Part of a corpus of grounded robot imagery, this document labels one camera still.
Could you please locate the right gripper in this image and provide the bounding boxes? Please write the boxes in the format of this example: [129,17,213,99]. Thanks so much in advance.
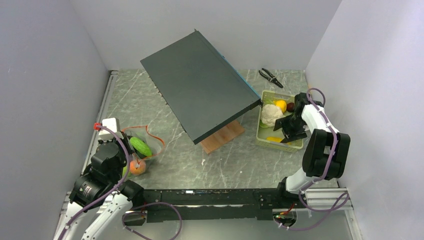
[274,114,307,145]

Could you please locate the light green plastic basket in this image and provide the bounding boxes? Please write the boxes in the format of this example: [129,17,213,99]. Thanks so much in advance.
[255,90,304,153]

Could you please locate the clear zip top bag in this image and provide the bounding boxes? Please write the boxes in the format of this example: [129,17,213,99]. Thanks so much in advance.
[122,125,165,176]

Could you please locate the orange fruit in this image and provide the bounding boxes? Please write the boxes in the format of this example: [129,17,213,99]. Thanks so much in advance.
[129,160,147,176]

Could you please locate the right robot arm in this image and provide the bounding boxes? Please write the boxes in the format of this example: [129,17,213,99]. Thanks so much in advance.
[273,92,351,208]

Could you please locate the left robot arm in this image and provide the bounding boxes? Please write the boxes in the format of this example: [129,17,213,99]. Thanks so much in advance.
[54,139,145,240]

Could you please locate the yellow corn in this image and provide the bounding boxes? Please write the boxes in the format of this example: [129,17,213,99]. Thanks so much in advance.
[266,136,283,143]

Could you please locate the red apple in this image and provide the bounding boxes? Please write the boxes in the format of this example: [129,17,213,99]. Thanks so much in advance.
[286,102,295,113]

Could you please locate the white cauliflower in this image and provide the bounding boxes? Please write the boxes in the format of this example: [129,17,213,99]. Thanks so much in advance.
[260,104,284,127]

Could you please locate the yellow pepper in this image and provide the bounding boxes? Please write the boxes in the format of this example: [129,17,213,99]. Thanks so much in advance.
[274,100,287,113]

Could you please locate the black pliers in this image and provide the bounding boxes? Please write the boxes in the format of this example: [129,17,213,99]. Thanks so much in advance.
[258,68,284,89]

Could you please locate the wooden base board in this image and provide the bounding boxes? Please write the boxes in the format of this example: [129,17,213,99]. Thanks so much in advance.
[200,120,245,155]

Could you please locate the dark grey network switch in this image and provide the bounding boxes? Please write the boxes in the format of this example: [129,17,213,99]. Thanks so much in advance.
[140,30,262,145]

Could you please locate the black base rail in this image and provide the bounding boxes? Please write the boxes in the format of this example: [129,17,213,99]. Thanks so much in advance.
[132,186,300,223]

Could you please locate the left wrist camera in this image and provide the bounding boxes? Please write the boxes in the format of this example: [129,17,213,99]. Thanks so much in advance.
[93,117,123,141]

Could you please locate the aluminium frame profile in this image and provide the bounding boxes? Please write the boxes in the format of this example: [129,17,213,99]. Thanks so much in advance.
[53,70,119,240]

